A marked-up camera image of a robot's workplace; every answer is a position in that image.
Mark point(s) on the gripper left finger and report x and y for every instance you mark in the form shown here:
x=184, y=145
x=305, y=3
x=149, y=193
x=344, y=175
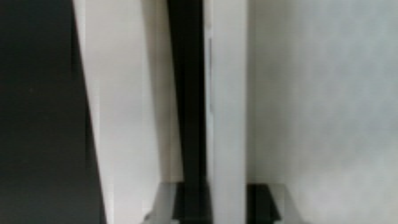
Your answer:
x=161, y=214

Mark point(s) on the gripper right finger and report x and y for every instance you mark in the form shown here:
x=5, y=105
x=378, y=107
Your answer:
x=270, y=205

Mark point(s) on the white desk top tray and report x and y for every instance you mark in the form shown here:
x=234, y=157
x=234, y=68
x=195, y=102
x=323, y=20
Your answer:
x=302, y=62

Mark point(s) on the white right side fence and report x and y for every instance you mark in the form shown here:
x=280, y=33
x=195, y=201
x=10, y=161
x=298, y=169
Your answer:
x=124, y=41

